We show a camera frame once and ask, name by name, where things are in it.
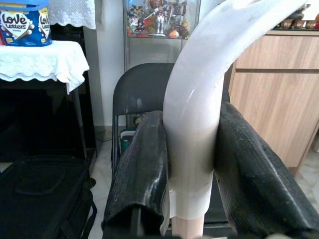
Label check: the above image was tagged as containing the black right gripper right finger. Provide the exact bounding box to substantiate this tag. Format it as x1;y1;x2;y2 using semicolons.
214;101;319;239

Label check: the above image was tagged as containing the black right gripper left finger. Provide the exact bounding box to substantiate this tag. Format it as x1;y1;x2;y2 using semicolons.
102;112;171;239

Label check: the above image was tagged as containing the beige dustpan with white handle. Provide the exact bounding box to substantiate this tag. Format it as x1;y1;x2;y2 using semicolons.
159;0;311;239

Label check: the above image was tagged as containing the light wood sideboard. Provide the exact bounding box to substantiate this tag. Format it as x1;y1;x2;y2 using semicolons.
225;28;319;176

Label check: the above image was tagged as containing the black folding chair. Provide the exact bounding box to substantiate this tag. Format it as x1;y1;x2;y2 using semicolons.
111;62;234;239

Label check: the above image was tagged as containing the black luggage bag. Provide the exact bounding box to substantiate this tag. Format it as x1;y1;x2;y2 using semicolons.
0;155;98;239

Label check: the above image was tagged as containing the black wooden table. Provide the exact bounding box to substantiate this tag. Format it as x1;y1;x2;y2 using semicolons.
0;23;98;162

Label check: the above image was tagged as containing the glass display cabinet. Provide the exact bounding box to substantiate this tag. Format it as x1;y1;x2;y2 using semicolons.
123;0;202;73

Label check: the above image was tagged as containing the white lace tablecloth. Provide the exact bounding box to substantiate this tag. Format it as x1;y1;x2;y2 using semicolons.
0;40;90;95

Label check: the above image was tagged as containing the white red robot figurine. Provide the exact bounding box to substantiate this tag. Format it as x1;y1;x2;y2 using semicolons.
156;6;167;34

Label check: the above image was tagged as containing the dark metal urn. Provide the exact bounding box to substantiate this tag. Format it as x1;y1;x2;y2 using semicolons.
286;3;312;20

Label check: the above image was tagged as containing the white lace runner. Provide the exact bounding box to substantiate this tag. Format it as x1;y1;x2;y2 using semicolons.
48;0;97;30

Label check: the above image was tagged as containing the blue Love Letters biscuit tub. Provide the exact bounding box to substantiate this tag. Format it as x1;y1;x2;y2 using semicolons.
0;0;53;47

